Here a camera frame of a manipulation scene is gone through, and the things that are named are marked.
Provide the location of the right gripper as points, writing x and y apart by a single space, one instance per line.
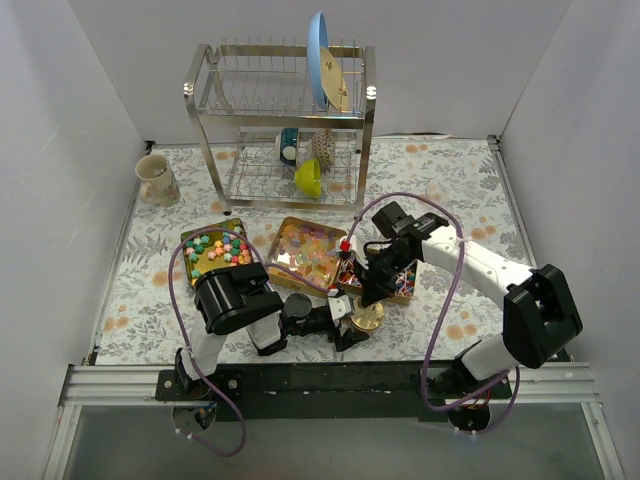
376 273

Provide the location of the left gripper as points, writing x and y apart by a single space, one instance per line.
338 325

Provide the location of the gold tin with lollipops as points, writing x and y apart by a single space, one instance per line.
405 281

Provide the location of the gold round lid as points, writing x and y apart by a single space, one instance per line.
367 319

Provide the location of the dark tin with star candies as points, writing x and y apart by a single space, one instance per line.
225 247

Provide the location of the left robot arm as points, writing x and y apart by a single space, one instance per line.
241 298

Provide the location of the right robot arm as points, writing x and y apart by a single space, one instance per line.
539 315

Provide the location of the floral table mat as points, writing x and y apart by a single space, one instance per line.
152 301

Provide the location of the lime green bowl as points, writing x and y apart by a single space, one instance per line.
308 179

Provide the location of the teal and white bowl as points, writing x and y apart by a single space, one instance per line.
287 146

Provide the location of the steel two-tier dish rack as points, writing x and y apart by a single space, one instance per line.
240 97

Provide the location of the cream patterned plate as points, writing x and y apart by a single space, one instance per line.
333 81

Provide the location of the floral ceramic mug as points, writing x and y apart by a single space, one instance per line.
158 182

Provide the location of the blue plate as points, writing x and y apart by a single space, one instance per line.
317 39

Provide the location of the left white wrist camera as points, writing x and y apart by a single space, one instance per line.
340 306

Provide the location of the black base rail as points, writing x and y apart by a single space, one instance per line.
325 390

